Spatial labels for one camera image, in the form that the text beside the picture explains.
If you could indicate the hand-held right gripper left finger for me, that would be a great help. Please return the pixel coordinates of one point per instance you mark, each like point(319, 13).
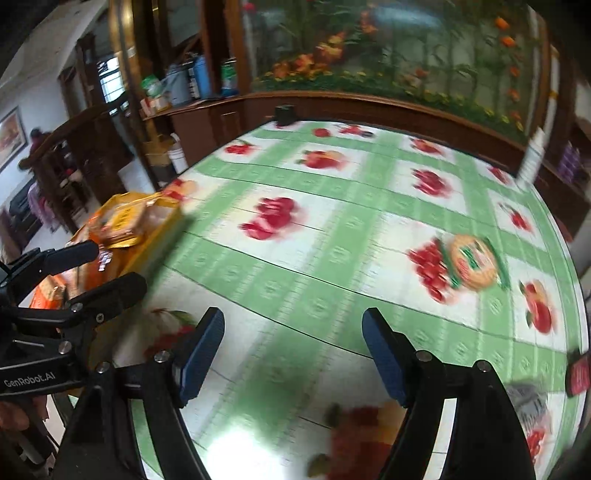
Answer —
point(203, 355)

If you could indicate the grey packet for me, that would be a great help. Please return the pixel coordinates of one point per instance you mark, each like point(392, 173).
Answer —
point(528, 401)

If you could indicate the yellow label cracker packet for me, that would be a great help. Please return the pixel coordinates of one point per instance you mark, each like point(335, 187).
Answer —
point(123, 221)

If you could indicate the purple containers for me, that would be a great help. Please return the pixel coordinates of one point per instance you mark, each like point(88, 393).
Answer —
point(570, 161)

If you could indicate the framed wall picture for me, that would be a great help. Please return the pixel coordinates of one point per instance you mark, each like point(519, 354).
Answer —
point(11, 134)

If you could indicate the small black box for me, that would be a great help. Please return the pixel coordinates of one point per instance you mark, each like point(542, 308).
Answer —
point(285, 115)

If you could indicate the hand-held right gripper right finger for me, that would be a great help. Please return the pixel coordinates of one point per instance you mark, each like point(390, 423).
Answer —
point(385, 360)

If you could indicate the white bucket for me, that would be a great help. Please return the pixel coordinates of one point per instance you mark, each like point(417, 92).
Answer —
point(178, 159)

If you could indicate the green bottle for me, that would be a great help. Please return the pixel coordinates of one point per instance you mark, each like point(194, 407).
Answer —
point(228, 76)

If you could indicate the light green packet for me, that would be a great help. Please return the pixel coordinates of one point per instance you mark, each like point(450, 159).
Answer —
point(152, 87)

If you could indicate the artificial flower planter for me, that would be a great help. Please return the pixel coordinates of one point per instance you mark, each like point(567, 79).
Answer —
point(392, 46)

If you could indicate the dark wooden chair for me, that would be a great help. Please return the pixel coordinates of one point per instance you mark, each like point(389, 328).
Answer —
point(78, 152)

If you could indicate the white spray bottle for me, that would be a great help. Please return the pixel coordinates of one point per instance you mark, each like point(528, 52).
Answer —
point(531, 157)

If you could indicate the grey-blue jug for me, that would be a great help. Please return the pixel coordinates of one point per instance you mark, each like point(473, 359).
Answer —
point(178, 85)

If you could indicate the blue bottle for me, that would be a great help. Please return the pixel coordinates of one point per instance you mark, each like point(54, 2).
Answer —
point(202, 76)

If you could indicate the red packet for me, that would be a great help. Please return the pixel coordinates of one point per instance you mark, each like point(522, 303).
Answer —
point(579, 376)

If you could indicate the cardboard box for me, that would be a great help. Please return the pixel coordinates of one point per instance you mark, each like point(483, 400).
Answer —
point(157, 152)

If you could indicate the yellow box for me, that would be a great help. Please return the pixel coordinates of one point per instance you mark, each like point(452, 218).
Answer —
point(154, 242)

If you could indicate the round cracker packet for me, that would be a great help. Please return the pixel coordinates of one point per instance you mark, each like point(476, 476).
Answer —
point(473, 263)

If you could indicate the fruit print tablecloth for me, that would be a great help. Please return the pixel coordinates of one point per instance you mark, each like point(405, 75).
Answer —
point(323, 277)

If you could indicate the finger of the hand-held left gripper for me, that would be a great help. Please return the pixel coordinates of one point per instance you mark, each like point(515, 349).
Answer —
point(69, 256)
point(115, 290)

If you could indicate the orange cracker packet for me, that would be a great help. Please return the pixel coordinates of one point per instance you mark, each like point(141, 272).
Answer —
point(51, 290)

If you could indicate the person's left hand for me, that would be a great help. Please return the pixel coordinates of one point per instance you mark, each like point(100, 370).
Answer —
point(16, 415)

